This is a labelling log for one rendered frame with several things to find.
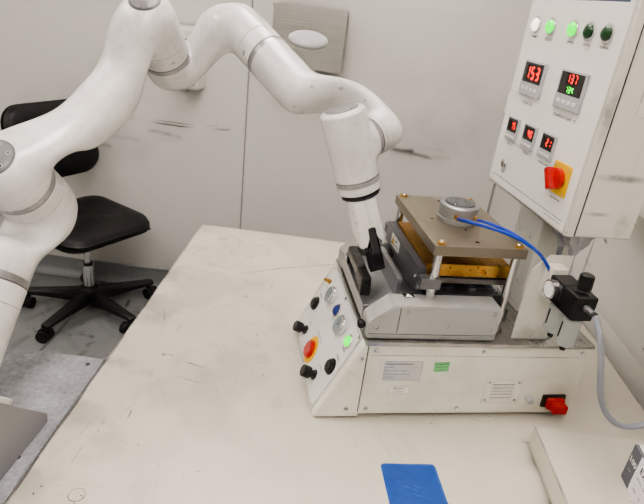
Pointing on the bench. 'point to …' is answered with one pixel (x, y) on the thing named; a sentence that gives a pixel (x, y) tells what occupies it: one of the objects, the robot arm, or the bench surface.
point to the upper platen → (489, 273)
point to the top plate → (461, 228)
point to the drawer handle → (359, 270)
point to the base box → (451, 380)
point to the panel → (327, 341)
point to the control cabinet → (578, 136)
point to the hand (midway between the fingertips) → (375, 260)
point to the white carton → (642, 475)
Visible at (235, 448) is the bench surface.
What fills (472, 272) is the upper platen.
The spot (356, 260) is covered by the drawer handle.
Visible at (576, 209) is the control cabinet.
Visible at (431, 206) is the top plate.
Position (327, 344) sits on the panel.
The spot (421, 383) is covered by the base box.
